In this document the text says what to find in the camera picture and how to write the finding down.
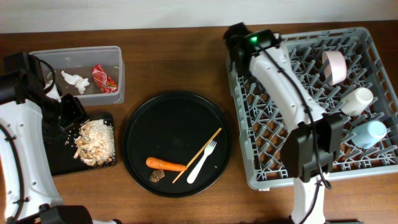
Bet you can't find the orange carrot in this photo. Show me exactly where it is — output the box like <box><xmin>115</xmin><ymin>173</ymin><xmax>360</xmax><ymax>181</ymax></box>
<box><xmin>146</xmin><ymin>157</ymin><xmax>187</xmax><ymax>172</ymax></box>

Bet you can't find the blue plastic cup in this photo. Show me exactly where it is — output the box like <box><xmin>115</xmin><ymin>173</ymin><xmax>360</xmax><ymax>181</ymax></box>
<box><xmin>351</xmin><ymin>120</ymin><xmax>387</xmax><ymax>149</ymax></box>

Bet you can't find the pile of food scraps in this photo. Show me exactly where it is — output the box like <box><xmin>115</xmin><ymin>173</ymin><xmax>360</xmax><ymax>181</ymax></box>
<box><xmin>64</xmin><ymin>119</ymin><xmax>116</xmax><ymax>167</ymax></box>

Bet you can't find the round black tray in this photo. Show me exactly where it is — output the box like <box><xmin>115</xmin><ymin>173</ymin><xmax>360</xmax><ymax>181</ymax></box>
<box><xmin>121</xmin><ymin>91</ymin><xmax>232</xmax><ymax>198</ymax></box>

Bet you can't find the grey dishwasher rack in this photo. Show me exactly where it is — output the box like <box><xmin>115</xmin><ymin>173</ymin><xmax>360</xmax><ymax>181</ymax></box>
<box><xmin>226</xmin><ymin>27</ymin><xmax>397</xmax><ymax>190</ymax></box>

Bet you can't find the white tissue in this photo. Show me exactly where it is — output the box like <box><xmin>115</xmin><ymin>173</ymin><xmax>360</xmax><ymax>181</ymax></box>
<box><xmin>61</xmin><ymin>70</ymin><xmax>90</xmax><ymax>95</ymax></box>

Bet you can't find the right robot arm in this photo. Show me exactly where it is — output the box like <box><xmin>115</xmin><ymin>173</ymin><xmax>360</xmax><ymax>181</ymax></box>
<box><xmin>223</xmin><ymin>24</ymin><xmax>343</xmax><ymax>223</ymax></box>

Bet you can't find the brown food lump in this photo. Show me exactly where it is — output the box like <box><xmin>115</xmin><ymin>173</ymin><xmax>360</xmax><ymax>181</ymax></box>
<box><xmin>150</xmin><ymin>169</ymin><xmax>165</xmax><ymax>183</ymax></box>

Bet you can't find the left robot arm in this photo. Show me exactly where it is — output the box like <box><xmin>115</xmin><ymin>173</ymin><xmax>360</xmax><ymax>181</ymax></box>
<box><xmin>1</xmin><ymin>69</ymin><xmax>95</xmax><ymax>223</ymax></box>

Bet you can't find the wooden chopstick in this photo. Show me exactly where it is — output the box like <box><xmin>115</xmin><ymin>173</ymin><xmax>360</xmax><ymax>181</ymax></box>
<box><xmin>172</xmin><ymin>128</ymin><xmax>222</xmax><ymax>184</ymax></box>

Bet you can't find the white plastic fork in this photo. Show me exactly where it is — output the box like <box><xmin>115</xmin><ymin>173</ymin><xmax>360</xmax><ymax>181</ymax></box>
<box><xmin>187</xmin><ymin>141</ymin><xmax>217</xmax><ymax>184</ymax></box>

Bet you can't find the pink small bowl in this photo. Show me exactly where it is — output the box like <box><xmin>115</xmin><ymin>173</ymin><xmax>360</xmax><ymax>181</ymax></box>
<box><xmin>322</xmin><ymin>51</ymin><xmax>347</xmax><ymax>86</ymax></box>

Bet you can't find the clear plastic bin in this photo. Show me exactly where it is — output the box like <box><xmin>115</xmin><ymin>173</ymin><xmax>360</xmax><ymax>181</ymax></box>
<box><xmin>30</xmin><ymin>46</ymin><xmax>125</xmax><ymax>106</ymax></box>

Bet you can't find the black rectangular tray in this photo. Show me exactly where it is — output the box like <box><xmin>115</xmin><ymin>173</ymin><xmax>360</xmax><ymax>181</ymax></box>
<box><xmin>45</xmin><ymin>112</ymin><xmax>116</xmax><ymax>175</ymax></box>

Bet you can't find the cream paper cup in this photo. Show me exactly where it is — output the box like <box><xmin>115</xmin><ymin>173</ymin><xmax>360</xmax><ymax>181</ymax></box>
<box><xmin>341</xmin><ymin>87</ymin><xmax>374</xmax><ymax>116</ymax></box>

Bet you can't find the red snack wrapper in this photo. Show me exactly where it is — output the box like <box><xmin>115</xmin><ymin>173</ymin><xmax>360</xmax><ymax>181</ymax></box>
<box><xmin>92</xmin><ymin>65</ymin><xmax>118</xmax><ymax>93</ymax></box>

